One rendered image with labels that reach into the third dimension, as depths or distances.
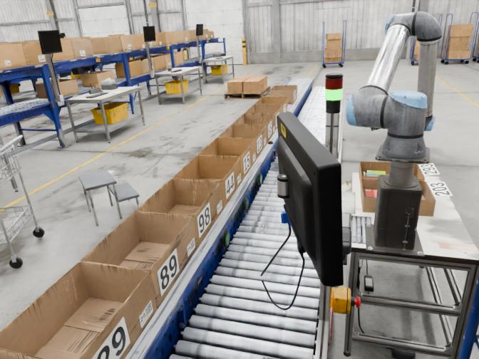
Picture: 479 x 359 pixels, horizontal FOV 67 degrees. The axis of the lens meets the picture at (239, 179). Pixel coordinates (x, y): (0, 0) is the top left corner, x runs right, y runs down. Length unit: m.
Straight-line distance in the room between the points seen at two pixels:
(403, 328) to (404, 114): 1.45
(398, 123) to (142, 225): 1.23
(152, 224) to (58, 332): 0.58
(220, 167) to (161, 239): 0.79
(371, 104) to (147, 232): 1.17
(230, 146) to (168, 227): 1.18
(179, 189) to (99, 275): 0.78
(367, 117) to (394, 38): 0.51
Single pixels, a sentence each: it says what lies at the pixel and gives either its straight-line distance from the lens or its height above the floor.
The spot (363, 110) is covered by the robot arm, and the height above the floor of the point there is 1.42.
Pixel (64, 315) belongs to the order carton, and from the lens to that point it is 1.49.
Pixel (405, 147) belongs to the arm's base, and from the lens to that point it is 1.75.
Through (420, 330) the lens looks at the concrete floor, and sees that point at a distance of 2.69.
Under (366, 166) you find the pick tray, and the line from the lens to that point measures 2.79.
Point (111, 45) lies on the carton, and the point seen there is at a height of 1.53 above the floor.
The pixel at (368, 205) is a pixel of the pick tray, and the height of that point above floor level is 0.80.
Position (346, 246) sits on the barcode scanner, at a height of 1.07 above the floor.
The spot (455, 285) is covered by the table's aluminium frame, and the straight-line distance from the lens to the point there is 2.37.
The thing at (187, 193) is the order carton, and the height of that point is 0.96.
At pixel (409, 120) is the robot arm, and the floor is 1.39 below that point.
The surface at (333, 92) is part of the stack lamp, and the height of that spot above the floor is 1.61.
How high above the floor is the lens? 1.81
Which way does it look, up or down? 23 degrees down
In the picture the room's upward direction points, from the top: 4 degrees counter-clockwise
